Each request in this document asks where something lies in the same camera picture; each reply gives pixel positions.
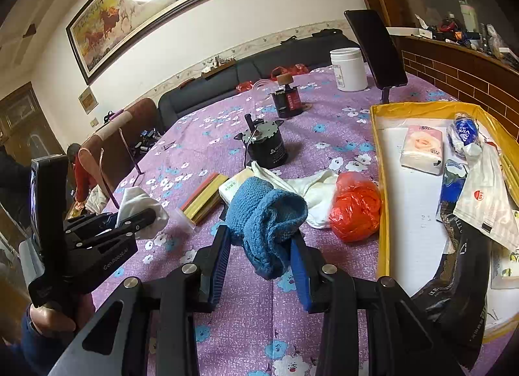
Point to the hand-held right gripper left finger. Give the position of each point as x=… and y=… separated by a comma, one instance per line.
x=219, y=270

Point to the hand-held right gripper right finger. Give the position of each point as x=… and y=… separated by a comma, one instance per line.
x=302, y=278

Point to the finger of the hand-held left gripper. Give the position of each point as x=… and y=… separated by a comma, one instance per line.
x=121, y=235
x=138, y=217

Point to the white cloth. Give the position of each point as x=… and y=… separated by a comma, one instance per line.
x=150, y=201
x=308, y=197

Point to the blue knitted hat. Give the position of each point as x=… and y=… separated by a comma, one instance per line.
x=263, y=218

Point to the yellow tray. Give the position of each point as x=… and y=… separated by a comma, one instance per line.
x=409, y=214

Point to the person's left forearm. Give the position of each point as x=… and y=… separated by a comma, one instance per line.
x=36, y=353

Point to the person's left hand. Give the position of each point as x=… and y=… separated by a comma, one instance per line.
x=48, y=319

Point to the clear pack of coloured sheets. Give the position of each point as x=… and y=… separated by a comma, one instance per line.
x=202, y=199

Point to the small dark items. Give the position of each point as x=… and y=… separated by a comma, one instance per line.
x=148, y=141

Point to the metal tweezers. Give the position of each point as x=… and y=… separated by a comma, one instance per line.
x=169, y=145

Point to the red plastic bag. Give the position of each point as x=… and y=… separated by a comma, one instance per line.
x=354, y=208

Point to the brown chair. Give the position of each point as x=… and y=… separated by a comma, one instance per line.
x=138, y=116

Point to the black cylindrical motor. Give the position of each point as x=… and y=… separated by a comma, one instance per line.
x=265, y=149

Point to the carved wooden door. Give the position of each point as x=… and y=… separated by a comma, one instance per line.
x=24, y=120

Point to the black sofa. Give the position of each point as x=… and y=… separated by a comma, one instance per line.
x=211, y=84

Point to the black foil bag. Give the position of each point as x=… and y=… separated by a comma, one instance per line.
x=454, y=287

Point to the small red bag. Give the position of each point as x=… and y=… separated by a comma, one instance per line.
x=245, y=87

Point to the wooden tray with trinkets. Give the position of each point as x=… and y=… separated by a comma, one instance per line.
x=219, y=66

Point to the pink tissue pack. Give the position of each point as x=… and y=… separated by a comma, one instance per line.
x=421, y=149

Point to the dark ink bottle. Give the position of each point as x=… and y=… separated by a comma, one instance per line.
x=288, y=98

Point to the black phone stand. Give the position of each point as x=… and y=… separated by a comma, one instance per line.
x=386, y=94

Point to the striped bag with red dot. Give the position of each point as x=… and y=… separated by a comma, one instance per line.
x=490, y=197

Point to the red gift bag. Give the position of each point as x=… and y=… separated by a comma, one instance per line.
x=290, y=70

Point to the framed horse painting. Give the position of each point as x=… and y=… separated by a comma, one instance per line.
x=142, y=7

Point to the white plastic jar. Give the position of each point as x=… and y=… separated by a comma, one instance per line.
x=348, y=70

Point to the blue white crumpled tissue pack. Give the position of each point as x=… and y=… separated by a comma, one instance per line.
x=464, y=135

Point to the black phone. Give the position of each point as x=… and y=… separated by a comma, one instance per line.
x=377, y=50

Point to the wooden glass partition cabinet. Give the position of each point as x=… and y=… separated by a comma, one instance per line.
x=466, y=84

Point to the white flat box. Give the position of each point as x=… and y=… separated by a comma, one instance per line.
x=405, y=30

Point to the pile of assorted clutter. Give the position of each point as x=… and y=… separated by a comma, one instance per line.
x=490, y=43

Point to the white plastic bottle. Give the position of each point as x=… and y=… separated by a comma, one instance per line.
x=468, y=19

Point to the purple frame eyeglasses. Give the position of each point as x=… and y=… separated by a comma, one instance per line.
x=129, y=152

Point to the small wall plaque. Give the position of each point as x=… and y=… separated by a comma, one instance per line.
x=87, y=99

